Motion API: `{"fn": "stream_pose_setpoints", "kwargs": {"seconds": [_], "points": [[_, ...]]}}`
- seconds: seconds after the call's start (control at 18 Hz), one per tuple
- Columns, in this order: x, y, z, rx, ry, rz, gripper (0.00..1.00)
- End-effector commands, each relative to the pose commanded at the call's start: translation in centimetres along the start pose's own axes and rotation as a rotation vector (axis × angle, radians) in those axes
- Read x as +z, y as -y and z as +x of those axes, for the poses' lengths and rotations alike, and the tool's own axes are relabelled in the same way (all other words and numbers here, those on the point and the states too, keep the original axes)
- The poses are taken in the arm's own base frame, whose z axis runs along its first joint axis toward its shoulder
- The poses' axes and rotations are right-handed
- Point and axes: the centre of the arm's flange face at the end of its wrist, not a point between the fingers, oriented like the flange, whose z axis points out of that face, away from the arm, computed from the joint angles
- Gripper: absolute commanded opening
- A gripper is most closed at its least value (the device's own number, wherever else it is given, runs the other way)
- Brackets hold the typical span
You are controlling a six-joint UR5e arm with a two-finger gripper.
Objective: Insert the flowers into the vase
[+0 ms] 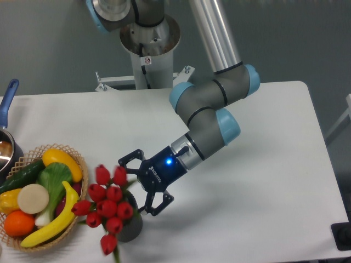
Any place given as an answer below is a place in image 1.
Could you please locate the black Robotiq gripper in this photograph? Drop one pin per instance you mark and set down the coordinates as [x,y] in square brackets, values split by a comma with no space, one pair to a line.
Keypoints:
[161,172]

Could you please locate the red tulip bouquet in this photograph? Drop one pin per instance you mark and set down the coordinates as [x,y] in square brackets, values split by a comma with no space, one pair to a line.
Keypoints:
[110,206]

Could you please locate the dark grey ribbed vase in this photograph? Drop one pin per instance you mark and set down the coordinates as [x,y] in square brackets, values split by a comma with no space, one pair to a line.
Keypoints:
[132,229]

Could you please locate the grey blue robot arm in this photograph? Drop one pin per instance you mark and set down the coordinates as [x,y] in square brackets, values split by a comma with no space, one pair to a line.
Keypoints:
[203,109]

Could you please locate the purple red vegetable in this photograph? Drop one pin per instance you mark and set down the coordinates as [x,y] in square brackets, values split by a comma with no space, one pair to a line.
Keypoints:
[59,208]

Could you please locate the green bok choy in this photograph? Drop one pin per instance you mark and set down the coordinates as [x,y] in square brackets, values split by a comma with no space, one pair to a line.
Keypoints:
[51,179]

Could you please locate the yellow squash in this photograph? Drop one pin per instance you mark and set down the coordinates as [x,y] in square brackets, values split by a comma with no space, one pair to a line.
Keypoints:
[54,155]

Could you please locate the yellow banana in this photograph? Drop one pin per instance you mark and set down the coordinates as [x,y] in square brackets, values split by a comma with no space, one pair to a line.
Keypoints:
[60,223]

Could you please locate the woven wicker basket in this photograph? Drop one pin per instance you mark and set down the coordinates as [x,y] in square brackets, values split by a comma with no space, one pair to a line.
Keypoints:
[28,158]

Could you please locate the beige round disc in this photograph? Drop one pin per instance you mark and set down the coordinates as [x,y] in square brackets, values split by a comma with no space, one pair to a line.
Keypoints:
[33,198]

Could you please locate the green cucumber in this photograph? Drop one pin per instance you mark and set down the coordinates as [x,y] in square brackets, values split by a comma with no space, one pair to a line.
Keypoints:
[28,175]

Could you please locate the orange fruit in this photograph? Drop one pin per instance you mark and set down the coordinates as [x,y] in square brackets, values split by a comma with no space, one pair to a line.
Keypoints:
[18,224]

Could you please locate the yellow bell pepper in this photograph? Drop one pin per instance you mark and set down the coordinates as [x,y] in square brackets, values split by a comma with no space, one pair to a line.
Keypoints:
[9,201]

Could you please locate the black device at table edge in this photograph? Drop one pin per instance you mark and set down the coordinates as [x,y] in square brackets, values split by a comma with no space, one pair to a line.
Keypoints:
[341,234]

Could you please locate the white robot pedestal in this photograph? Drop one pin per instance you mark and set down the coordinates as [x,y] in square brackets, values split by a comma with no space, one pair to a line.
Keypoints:
[151,51]

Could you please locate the blue handled saucepan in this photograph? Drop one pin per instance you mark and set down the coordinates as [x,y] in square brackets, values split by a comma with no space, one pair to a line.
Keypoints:
[10,150]

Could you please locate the white frame at right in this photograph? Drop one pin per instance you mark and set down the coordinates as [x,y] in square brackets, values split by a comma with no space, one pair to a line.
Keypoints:
[339,125]

